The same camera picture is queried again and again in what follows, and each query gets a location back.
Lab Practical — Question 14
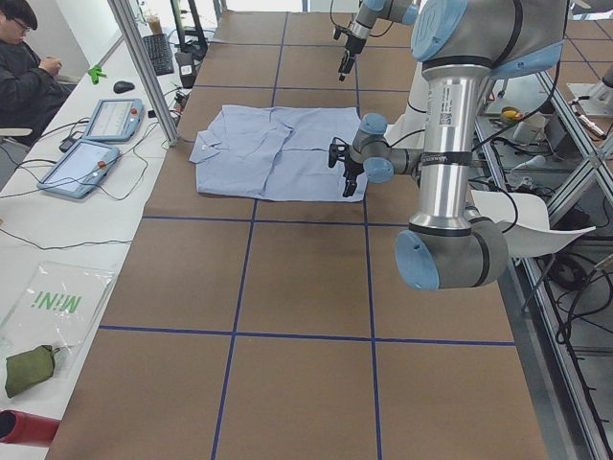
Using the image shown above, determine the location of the white chair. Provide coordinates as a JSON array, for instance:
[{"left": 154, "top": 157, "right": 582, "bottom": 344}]
[{"left": 471, "top": 190, "right": 596, "bottom": 258}]

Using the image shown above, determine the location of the black box device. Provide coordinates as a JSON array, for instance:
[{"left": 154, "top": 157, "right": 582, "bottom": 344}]
[{"left": 174, "top": 52, "right": 197, "bottom": 89}]

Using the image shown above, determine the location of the white paper with green print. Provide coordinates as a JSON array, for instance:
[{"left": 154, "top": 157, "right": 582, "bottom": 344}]
[{"left": 1, "top": 261, "right": 116, "bottom": 379}]

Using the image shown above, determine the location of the light blue striped shirt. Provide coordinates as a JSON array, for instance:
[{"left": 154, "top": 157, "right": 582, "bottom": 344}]
[{"left": 189, "top": 104, "right": 367, "bottom": 202}]

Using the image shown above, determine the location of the green plastic clamp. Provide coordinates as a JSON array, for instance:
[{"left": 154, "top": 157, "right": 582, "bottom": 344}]
[{"left": 87, "top": 64, "right": 106, "bottom": 85}]

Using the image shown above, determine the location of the green cloth bundle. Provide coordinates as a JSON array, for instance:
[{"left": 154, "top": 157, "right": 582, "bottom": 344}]
[{"left": 5, "top": 345, "right": 59, "bottom": 399}]

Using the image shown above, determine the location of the aluminium frame post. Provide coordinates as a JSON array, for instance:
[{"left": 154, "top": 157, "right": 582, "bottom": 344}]
[{"left": 107, "top": 0, "right": 178, "bottom": 147}]

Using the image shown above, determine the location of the iced coffee cup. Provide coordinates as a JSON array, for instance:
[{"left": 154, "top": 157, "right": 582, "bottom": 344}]
[{"left": 145, "top": 14, "right": 163, "bottom": 35}]

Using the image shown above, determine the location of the seated person in black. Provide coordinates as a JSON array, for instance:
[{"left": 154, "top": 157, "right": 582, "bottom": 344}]
[{"left": 1, "top": 0, "right": 73, "bottom": 147}]

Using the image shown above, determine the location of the red cylinder bottle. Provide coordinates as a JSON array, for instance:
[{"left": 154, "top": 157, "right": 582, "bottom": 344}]
[{"left": 1, "top": 410, "right": 60, "bottom": 448}]

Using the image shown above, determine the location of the black computer mouse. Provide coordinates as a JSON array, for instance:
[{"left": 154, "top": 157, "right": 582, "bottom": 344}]
[{"left": 113, "top": 80, "right": 135, "bottom": 94}]

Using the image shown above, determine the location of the teach pendant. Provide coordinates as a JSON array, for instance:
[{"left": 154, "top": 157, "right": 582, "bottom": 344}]
[
  {"left": 37, "top": 140, "right": 120, "bottom": 198},
  {"left": 82, "top": 99, "right": 144, "bottom": 143}
]

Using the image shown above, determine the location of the black keyboard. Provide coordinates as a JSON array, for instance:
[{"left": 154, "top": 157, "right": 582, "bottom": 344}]
[{"left": 142, "top": 34, "right": 174, "bottom": 76}]

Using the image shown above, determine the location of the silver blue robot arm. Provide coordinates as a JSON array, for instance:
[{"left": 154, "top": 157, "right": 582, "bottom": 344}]
[
  {"left": 329, "top": 1, "right": 569, "bottom": 290},
  {"left": 333, "top": 0, "right": 420, "bottom": 81}
]

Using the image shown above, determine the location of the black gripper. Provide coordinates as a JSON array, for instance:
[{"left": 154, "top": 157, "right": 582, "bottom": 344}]
[
  {"left": 342, "top": 146, "right": 364, "bottom": 197},
  {"left": 338, "top": 32, "right": 367, "bottom": 81}
]

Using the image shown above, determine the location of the white mug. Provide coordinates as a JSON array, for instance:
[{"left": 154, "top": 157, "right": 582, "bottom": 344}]
[{"left": 512, "top": 113, "right": 548, "bottom": 145}]

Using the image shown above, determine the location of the lower teach pendant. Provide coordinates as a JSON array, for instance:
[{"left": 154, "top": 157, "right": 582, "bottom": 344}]
[{"left": 37, "top": 140, "right": 120, "bottom": 198}]

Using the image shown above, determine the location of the upper teach pendant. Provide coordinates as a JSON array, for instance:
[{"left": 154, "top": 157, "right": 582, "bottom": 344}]
[{"left": 82, "top": 99, "right": 144, "bottom": 143}]

